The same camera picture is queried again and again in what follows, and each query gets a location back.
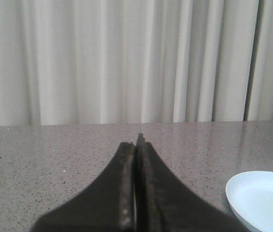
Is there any white pleated curtain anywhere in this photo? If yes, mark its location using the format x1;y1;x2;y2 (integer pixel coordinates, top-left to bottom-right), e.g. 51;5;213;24
0;0;273;126

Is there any light blue round plate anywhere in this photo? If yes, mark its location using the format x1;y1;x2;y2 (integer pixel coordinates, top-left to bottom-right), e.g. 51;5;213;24
225;171;273;232

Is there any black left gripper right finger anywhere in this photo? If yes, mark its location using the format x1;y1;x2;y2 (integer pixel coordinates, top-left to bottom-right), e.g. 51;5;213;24
135;133;247;232

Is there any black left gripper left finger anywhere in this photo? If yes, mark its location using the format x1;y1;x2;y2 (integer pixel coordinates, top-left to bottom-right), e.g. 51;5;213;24
31;142;135;232

